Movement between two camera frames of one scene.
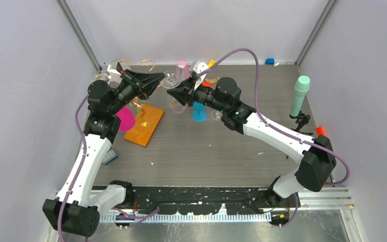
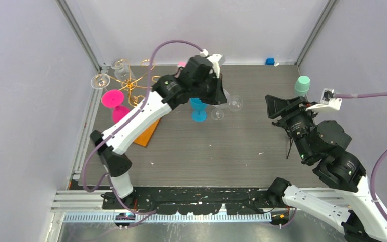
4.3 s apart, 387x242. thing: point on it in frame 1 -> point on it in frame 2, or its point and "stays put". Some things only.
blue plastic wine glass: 199,113 stays put
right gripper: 185,93 -> 274,105
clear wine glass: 101,76 stays put
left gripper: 143,84 -> 218,97
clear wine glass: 216,115 stays put
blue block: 269,61 stays put
